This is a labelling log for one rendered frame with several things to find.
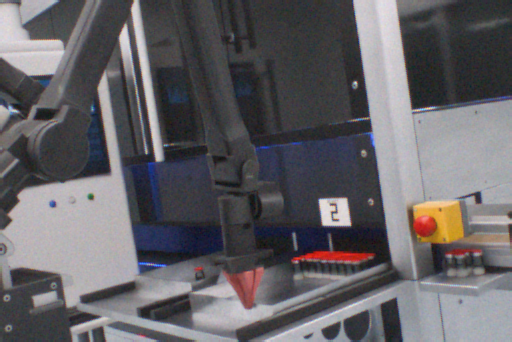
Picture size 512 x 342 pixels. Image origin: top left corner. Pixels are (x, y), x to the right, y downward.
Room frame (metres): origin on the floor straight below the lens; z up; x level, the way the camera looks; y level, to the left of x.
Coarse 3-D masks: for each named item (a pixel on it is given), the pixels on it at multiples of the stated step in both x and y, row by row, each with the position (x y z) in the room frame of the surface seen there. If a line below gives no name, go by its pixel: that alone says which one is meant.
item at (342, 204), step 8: (320, 200) 1.45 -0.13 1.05; (328, 200) 1.43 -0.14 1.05; (336, 200) 1.41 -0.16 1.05; (344, 200) 1.39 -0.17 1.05; (328, 208) 1.44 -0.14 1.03; (344, 208) 1.40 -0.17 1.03; (328, 216) 1.44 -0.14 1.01; (336, 216) 1.42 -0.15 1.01; (344, 216) 1.40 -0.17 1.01; (328, 224) 1.44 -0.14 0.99; (336, 224) 1.42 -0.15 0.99; (344, 224) 1.40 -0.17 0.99
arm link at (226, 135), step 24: (192, 0) 1.05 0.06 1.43; (192, 24) 1.06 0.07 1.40; (216, 24) 1.09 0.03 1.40; (192, 48) 1.08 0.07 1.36; (216, 48) 1.09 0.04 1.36; (192, 72) 1.10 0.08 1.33; (216, 72) 1.09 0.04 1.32; (216, 96) 1.10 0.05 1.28; (216, 120) 1.11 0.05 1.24; (240, 120) 1.13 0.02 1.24; (216, 144) 1.13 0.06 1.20; (240, 144) 1.13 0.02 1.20; (216, 168) 1.16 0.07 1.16; (240, 168) 1.13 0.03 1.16
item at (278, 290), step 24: (288, 264) 1.49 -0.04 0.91; (384, 264) 1.32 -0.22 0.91; (216, 288) 1.36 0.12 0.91; (264, 288) 1.41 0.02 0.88; (288, 288) 1.37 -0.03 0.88; (312, 288) 1.34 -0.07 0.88; (336, 288) 1.23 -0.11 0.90; (216, 312) 1.26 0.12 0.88; (240, 312) 1.20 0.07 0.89; (264, 312) 1.14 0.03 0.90
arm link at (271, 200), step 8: (248, 160) 1.14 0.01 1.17; (248, 168) 1.14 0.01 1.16; (256, 168) 1.15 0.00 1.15; (248, 176) 1.14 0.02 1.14; (256, 176) 1.15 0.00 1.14; (216, 184) 1.18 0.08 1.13; (224, 184) 1.18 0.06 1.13; (232, 184) 1.18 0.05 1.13; (248, 184) 1.14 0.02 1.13; (256, 184) 1.15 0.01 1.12; (264, 184) 1.20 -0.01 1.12; (272, 184) 1.21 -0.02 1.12; (240, 192) 1.13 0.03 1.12; (264, 192) 1.20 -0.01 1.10; (272, 192) 1.21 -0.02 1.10; (264, 200) 1.19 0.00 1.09; (272, 200) 1.20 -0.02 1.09; (280, 200) 1.21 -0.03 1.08; (264, 208) 1.18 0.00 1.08; (272, 208) 1.20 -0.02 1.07; (280, 208) 1.22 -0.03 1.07; (256, 216) 1.19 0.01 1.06; (264, 216) 1.19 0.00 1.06; (272, 216) 1.22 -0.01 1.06
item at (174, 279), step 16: (208, 256) 1.77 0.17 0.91; (288, 256) 1.61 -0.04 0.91; (160, 272) 1.67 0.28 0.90; (176, 272) 1.70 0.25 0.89; (192, 272) 1.72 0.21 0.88; (208, 272) 1.69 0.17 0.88; (144, 288) 1.59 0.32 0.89; (160, 288) 1.53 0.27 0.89; (176, 288) 1.47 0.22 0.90; (192, 288) 1.43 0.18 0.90
